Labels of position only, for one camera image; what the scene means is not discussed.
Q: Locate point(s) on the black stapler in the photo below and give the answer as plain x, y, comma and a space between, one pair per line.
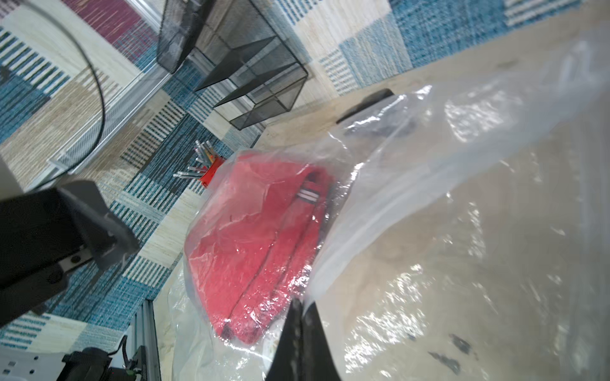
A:
366, 103

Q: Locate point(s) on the clear plastic vacuum bag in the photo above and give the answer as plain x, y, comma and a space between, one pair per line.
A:
466, 235

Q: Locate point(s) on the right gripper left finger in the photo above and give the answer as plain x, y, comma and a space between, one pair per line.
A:
48, 234

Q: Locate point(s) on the aluminium front rail frame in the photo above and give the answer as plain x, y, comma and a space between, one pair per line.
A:
142, 345

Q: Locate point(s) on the red trousers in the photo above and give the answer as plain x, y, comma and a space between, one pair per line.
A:
252, 245

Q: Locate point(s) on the pens in cup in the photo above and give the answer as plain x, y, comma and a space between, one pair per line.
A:
205, 157

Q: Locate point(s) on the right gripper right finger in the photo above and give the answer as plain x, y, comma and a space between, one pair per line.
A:
303, 352

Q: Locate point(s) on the red pen cup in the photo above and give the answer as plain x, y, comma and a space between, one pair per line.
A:
207, 177

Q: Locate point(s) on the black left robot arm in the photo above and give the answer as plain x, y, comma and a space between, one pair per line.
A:
93, 364

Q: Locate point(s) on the black mesh shelf rack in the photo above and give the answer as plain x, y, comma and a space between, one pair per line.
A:
230, 57

